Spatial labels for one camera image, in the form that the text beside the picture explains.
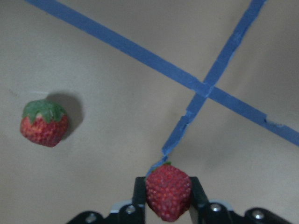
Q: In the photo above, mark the red strawberry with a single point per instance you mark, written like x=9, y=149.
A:
x=44, y=122
x=168, y=192

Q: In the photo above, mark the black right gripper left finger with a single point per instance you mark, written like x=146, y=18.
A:
x=139, y=200

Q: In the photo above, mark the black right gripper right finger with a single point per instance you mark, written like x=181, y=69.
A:
x=199, y=201

